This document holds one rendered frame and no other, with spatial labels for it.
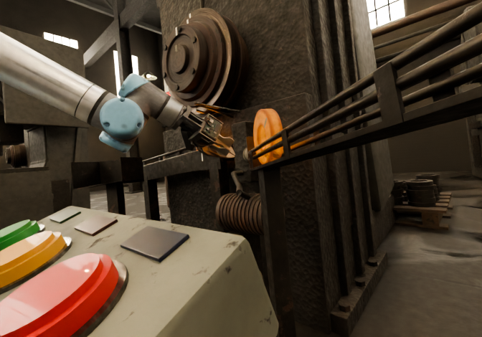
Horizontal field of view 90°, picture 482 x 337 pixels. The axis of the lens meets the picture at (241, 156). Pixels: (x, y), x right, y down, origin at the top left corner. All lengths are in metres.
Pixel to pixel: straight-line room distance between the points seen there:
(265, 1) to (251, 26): 0.11
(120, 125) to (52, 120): 3.10
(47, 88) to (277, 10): 0.89
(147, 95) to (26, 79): 0.24
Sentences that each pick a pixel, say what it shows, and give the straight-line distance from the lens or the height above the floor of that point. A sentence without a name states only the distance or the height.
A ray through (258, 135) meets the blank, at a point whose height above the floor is 0.71.
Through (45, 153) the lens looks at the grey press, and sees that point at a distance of 3.81.
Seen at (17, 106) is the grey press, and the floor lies 1.45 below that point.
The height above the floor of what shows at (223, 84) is 0.97.
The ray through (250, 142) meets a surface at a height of 0.70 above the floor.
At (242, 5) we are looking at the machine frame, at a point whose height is 1.36.
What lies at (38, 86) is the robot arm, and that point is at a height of 0.81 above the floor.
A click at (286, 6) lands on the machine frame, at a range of 1.15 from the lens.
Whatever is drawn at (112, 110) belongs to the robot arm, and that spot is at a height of 0.76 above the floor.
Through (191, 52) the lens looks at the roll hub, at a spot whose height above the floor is 1.12.
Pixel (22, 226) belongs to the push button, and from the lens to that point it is 0.25.
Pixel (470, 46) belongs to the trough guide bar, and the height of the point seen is 0.71.
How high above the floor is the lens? 0.65
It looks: 1 degrees up
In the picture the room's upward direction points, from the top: 5 degrees counter-clockwise
